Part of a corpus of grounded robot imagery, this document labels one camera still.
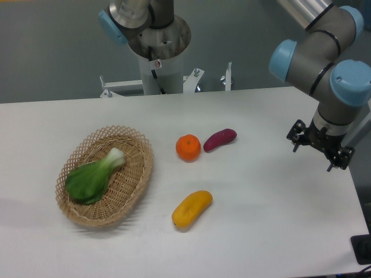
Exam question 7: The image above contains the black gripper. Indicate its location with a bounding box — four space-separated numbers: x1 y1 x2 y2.
286 119 355 171

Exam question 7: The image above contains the green bok choy vegetable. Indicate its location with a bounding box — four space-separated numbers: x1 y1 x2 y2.
65 148 126 205

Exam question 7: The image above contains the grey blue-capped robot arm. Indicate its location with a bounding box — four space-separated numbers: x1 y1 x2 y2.
98 1 370 169

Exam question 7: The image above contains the woven wicker basket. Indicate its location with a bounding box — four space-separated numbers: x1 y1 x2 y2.
56 126 154 227

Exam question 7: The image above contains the purple sweet potato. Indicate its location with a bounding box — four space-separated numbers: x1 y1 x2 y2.
203 129 237 152

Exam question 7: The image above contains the black device at table edge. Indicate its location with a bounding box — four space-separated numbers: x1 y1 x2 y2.
351 234 370 265

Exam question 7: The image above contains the orange tangerine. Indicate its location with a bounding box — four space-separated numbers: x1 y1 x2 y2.
175 134 201 162

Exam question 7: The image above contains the yellow mango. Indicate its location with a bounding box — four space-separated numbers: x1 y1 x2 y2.
172 190 213 230

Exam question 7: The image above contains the white metal base frame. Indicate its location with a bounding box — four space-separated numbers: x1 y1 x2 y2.
100 61 234 98

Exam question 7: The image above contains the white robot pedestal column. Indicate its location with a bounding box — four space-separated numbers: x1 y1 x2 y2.
126 14 192 96

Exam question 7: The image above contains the black cable on pedestal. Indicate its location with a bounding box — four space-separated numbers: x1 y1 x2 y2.
147 45 168 95

